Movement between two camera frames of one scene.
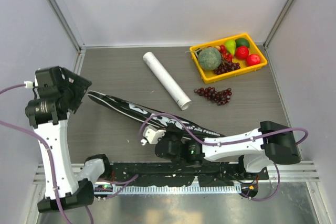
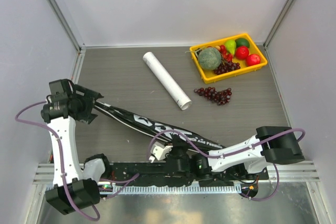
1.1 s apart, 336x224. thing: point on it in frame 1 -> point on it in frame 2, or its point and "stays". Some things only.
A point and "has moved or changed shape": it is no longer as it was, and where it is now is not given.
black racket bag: (152, 117) has moved or changed shape
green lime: (242, 42) stays
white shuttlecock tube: (160, 73) stays
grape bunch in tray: (226, 66) stays
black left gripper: (80, 85) -> (89, 97)
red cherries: (228, 57) stays
